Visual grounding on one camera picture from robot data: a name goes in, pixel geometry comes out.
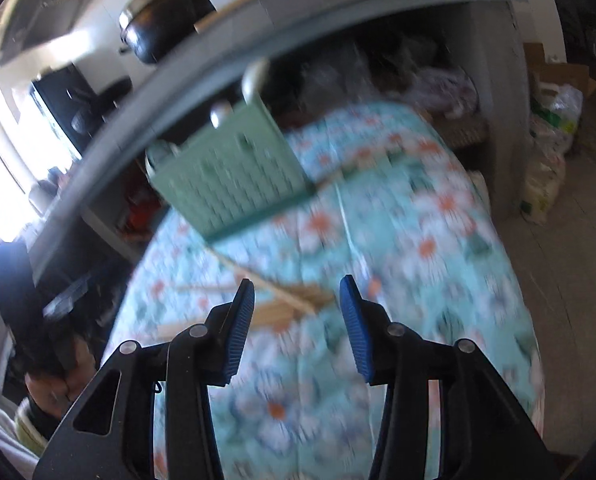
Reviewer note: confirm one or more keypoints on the green plastic utensil caddy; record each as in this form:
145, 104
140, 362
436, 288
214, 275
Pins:
224, 179

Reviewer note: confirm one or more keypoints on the plastic bag on floor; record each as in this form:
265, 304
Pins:
556, 110

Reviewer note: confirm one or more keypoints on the person's left hand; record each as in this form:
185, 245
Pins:
54, 395

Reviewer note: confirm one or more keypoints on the black steamer pot with lid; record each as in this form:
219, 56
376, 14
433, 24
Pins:
150, 29

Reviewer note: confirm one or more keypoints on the floral quilted table cover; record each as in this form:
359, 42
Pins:
397, 212

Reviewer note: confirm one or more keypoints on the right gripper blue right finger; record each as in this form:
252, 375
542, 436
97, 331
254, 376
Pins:
366, 324

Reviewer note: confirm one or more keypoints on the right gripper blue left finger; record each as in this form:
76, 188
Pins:
228, 328

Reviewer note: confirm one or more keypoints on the black wok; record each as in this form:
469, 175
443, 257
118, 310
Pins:
93, 108

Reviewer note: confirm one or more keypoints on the cardboard box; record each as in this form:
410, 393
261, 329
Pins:
577, 75

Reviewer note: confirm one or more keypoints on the bundle of chopsticks on table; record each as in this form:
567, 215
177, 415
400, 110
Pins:
288, 302

